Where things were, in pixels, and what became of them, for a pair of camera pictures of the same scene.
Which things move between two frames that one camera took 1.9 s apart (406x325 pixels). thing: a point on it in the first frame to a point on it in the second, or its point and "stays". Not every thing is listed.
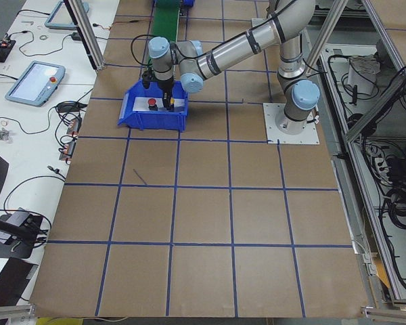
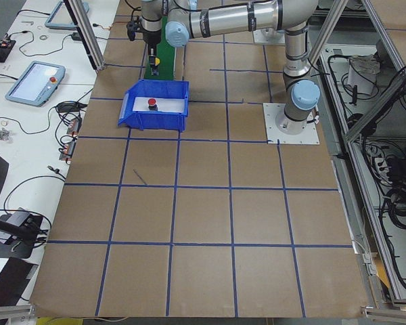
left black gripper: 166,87 to 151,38
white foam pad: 141,104 stays
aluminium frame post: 87,32 stays
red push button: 152,105 stays
